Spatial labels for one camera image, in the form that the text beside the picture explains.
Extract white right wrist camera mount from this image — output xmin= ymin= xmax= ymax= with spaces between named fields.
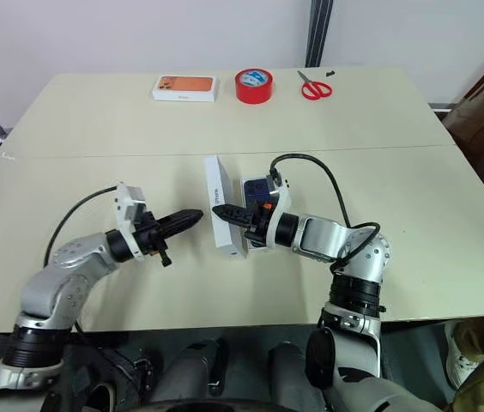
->
xmin=263 ymin=174 xmax=293 ymax=251

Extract white sneaker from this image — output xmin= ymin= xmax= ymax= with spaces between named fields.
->
xmin=445 ymin=320 xmax=480 ymax=391

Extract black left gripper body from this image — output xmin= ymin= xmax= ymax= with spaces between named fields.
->
xmin=132 ymin=209 xmax=172 ymax=268

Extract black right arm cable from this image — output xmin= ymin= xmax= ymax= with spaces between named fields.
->
xmin=269 ymin=154 xmax=383 ymax=275

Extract shallow white box base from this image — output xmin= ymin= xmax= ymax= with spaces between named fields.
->
xmin=240 ymin=175 xmax=278 ymax=254

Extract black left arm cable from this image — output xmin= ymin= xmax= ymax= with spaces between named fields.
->
xmin=44 ymin=183 xmax=124 ymax=268

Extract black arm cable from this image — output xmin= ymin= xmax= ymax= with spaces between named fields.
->
xmin=44 ymin=183 xmax=124 ymax=268
xmin=269 ymin=154 xmax=383 ymax=275

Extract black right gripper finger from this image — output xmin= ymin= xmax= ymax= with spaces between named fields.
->
xmin=211 ymin=204 xmax=254 ymax=227

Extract white box with orange phone print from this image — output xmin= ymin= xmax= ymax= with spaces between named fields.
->
xmin=151 ymin=74 xmax=221 ymax=104

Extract dark rounded robot leg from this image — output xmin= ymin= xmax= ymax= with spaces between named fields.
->
xmin=154 ymin=337 xmax=229 ymax=409
xmin=266 ymin=340 xmax=325 ymax=412

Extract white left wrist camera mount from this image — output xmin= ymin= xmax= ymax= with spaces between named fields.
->
xmin=112 ymin=183 xmax=148 ymax=264

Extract red handled scissors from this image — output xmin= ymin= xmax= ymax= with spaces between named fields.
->
xmin=296 ymin=69 xmax=335 ymax=102

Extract dark blue smartphone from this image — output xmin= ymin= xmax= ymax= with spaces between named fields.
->
xmin=242 ymin=179 xmax=278 ymax=207

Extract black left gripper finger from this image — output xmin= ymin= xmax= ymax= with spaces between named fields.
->
xmin=160 ymin=218 xmax=201 ymax=238
xmin=156 ymin=209 xmax=204 ymax=228

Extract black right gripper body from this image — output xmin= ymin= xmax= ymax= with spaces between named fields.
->
xmin=243 ymin=205 xmax=275 ymax=250

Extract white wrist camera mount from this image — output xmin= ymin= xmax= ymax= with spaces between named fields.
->
xmin=112 ymin=183 xmax=148 ymax=264
xmin=263 ymin=174 xmax=293 ymax=251

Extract dark vertical pillar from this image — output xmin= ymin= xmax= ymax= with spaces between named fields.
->
xmin=305 ymin=0 xmax=334 ymax=68

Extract deep white box lid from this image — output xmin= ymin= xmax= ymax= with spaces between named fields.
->
xmin=203 ymin=154 xmax=250 ymax=260

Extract red tape roll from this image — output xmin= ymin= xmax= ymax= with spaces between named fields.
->
xmin=233 ymin=67 xmax=275 ymax=106

